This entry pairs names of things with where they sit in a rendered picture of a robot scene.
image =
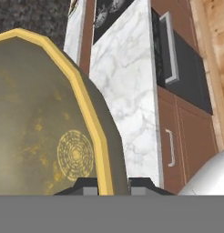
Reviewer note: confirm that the brown cupboard door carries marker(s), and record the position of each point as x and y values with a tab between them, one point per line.
195	145

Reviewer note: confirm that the white round object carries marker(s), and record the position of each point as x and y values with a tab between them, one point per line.
211	179

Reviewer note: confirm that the brown cupboard side panel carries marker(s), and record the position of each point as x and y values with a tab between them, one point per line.
87	33

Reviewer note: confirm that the black oven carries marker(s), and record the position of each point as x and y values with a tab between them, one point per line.
189	79

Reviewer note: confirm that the black hob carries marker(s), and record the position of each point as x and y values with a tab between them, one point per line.
109	13

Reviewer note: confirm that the olive bowl with yellow rim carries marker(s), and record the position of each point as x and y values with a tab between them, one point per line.
41	115

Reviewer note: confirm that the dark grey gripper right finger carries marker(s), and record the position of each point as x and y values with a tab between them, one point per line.
141	185

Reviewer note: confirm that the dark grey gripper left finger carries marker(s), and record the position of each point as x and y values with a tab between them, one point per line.
86	183

